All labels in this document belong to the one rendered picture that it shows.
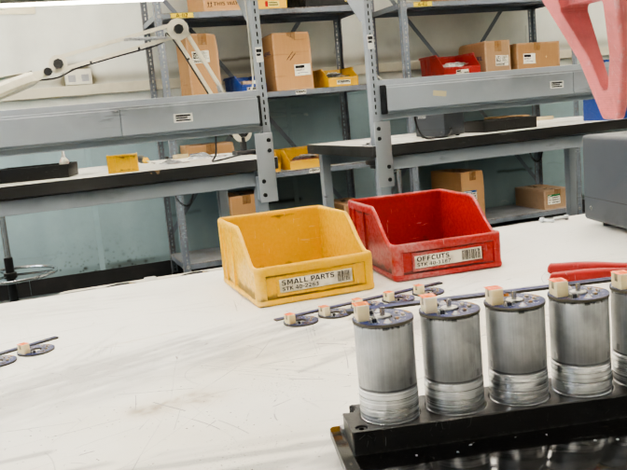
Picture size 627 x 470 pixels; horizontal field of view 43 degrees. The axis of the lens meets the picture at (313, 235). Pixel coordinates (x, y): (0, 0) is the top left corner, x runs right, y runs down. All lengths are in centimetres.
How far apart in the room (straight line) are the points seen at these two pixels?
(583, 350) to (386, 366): 8
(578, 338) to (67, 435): 25
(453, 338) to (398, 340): 2
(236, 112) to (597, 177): 192
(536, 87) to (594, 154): 230
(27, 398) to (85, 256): 428
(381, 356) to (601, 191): 57
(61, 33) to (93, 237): 115
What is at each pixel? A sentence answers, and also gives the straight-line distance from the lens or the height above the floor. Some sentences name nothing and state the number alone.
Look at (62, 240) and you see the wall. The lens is 474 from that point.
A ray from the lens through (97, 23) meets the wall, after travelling 477.
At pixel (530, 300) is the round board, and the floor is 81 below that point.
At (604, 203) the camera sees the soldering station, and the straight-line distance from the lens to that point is 86.
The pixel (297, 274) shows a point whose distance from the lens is 62.
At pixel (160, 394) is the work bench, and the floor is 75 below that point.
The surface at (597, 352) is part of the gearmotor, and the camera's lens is 35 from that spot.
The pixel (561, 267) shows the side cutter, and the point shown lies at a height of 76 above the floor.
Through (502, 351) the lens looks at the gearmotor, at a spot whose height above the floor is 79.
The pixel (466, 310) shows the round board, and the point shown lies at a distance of 33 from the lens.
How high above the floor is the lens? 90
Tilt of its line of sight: 9 degrees down
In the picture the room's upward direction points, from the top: 5 degrees counter-clockwise
